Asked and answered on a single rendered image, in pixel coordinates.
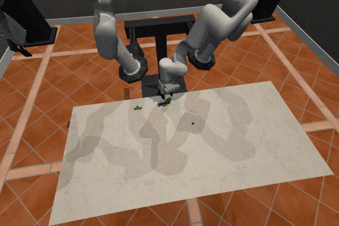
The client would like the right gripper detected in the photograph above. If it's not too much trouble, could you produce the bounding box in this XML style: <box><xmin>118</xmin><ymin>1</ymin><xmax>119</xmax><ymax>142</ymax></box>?
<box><xmin>0</xmin><ymin>13</ymin><xmax>35</xmax><ymax>57</ymax></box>

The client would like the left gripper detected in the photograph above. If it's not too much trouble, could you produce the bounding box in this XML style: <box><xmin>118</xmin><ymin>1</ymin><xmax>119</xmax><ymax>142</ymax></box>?
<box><xmin>156</xmin><ymin>79</ymin><xmax>166</xmax><ymax>100</ymax></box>

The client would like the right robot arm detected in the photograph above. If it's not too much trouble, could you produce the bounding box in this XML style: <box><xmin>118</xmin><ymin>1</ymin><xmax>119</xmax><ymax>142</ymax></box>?
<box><xmin>92</xmin><ymin>0</ymin><xmax>141</xmax><ymax>76</ymax></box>

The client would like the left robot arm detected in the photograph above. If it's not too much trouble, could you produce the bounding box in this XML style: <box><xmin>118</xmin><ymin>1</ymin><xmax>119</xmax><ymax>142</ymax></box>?
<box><xmin>159</xmin><ymin>0</ymin><xmax>258</xmax><ymax>94</ymax></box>

